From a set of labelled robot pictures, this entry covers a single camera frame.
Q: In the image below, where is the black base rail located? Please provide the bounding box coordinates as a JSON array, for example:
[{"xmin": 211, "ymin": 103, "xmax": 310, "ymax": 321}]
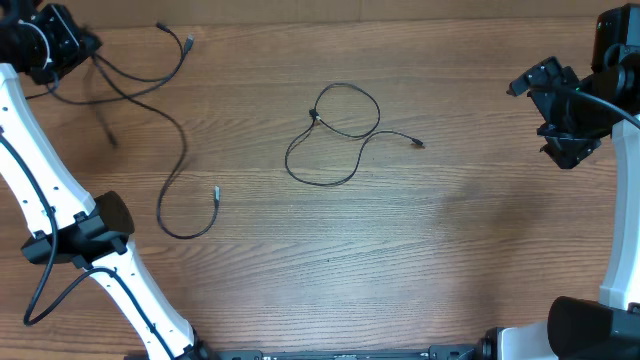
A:
[{"xmin": 176, "ymin": 345, "xmax": 478, "ymax": 360}]

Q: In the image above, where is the black USB cable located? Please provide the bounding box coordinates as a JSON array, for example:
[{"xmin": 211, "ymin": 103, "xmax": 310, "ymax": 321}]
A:
[
  {"xmin": 24, "ymin": 21, "xmax": 196, "ymax": 106},
  {"xmin": 89, "ymin": 54, "xmax": 222, "ymax": 240},
  {"xmin": 284, "ymin": 82, "xmax": 426, "ymax": 188}
]

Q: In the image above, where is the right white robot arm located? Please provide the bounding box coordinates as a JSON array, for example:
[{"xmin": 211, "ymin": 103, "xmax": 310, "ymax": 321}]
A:
[{"xmin": 474, "ymin": 3, "xmax": 639, "ymax": 360}]

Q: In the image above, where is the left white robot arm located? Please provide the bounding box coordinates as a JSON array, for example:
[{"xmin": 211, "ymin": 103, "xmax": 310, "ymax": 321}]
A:
[{"xmin": 1, "ymin": 0, "xmax": 216, "ymax": 359}]

